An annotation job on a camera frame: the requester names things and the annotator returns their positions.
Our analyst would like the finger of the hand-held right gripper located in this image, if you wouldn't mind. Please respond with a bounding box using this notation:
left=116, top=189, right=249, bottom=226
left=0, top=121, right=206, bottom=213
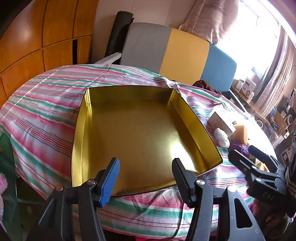
left=248, top=146, right=286, bottom=172
left=228, top=149, right=259, bottom=183

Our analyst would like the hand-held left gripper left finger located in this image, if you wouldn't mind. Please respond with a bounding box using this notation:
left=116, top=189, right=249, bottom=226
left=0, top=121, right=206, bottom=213
left=32, top=158, right=121, bottom=241

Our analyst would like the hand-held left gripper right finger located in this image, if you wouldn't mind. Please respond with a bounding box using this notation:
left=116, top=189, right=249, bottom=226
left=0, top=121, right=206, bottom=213
left=171, top=158, right=266, bottom=241

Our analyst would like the purple plastic bag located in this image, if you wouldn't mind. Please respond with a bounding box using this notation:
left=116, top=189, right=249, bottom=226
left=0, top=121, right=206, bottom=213
left=231, top=139, right=251, bottom=158

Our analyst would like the white plastic bag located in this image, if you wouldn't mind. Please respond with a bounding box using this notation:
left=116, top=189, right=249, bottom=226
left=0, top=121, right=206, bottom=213
left=214, top=128, right=230, bottom=148

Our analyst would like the white cardboard box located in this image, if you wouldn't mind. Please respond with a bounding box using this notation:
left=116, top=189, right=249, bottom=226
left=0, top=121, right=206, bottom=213
left=207, top=111, right=237, bottom=138

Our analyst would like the gold tin box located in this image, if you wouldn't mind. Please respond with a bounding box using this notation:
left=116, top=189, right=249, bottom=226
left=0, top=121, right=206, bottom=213
left=71, top=87, right=223, bottom=197

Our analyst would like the person's right hand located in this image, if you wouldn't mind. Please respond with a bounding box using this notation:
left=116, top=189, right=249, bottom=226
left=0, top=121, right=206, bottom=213
left=252, top=199, right=289, bottom=232

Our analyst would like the cluttered shelf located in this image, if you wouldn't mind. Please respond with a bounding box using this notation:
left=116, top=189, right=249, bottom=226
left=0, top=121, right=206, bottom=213
left=254, top=88, right=296, bottom=163

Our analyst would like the white printed box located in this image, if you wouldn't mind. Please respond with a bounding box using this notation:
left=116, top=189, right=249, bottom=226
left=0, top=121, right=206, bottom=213
left=242, top=77, right=257, bottom=93

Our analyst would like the dark red cloth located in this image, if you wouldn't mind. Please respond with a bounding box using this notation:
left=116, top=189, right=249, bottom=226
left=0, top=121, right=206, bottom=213
left=193, top=80, right=222, bottom=94

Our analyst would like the striped brown curtain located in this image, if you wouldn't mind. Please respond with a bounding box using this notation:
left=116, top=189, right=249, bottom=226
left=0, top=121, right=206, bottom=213
left=252, top=25, right=296, bottom=109

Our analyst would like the striped bedsheet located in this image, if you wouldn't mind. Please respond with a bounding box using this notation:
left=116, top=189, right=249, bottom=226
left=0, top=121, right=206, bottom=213
left=0, top=64, right=278, bottom=239

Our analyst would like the green cloth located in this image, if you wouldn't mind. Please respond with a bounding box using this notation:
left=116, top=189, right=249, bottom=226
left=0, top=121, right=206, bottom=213
left=0, top=131, right=23, bottom=241

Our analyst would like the pink cloth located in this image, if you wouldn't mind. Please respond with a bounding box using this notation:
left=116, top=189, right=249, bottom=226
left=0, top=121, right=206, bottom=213
left=0, top=173, right=8, bottom=223

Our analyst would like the window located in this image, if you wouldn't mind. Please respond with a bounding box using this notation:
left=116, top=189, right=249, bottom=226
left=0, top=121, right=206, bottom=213
left=217, top=0, right=281, bottom=81

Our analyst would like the grey yellow blue headboard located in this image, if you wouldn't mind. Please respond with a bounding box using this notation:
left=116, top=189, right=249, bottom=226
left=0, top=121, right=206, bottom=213
left=119, top=22, right=237, bottom=93

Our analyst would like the pink curtain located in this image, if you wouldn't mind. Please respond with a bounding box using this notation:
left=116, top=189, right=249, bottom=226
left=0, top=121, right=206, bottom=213
left=178, top=0, right=241, bottom=45

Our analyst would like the black rolled mat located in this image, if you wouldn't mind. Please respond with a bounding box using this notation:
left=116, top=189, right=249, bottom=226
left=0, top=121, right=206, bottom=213
left=105, top=11, right=134, bottom=58

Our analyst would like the wooden wardrobe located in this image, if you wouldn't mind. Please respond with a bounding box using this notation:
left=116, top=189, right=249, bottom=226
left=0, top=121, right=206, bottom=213
left=0, top=0, right=99, bottom=102

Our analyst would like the grey bed rail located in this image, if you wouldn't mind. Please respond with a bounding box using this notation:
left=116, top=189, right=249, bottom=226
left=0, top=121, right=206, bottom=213
left=228, top=90, right=247, bottom=113

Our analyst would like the white bed rail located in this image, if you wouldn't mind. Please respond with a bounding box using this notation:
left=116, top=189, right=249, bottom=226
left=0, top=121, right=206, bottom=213
left=95, top=52, right=122, bottom=65

